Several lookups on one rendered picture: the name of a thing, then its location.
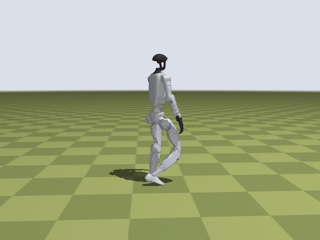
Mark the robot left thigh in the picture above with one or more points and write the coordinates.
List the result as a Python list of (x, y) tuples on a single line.
[(156, 135)]

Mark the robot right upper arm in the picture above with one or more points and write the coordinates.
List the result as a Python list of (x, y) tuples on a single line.
[(166, 80)]

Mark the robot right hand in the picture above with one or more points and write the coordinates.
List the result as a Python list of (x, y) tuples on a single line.
[(179, 120)]

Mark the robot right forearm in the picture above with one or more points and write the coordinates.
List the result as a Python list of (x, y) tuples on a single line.
[(174, 107)]

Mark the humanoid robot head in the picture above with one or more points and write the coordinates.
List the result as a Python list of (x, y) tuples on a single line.
[(160, 58)]

